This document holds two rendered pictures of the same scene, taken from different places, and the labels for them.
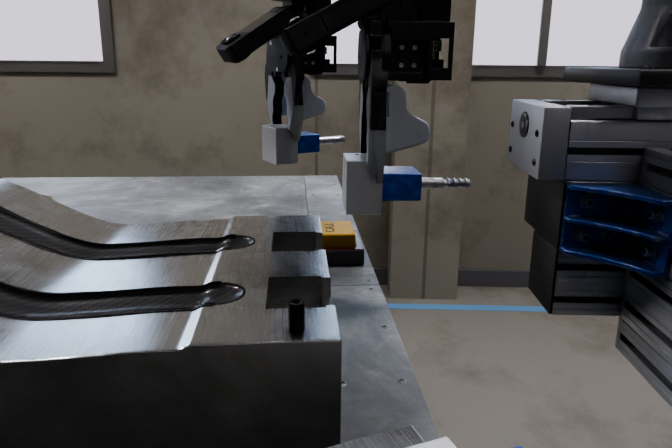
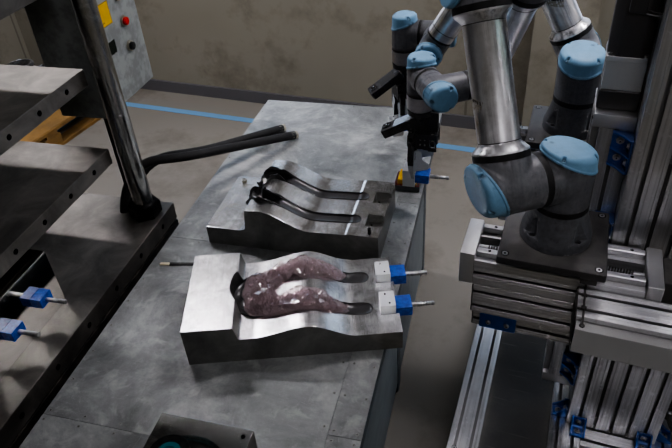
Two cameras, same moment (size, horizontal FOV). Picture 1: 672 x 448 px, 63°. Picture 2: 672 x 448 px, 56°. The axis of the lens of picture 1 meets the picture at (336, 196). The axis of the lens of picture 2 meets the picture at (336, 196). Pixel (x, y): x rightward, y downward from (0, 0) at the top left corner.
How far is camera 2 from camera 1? 1.37 m
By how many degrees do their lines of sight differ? 29
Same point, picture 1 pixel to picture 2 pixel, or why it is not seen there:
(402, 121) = (419, 162)
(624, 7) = not seen: outside the picture
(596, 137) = not seen: hidden behind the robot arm
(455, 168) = not seen: hidden behind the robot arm
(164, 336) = (341, 230)
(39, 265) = (311, 200)
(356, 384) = (392, 242)
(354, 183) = (405, 177)
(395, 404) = (399, 249)
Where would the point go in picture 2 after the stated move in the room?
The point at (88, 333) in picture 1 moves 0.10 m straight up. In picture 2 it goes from (325, 227) to (323, 197)
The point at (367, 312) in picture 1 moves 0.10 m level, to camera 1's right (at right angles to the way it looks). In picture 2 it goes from (408, 217) to (441, 222)
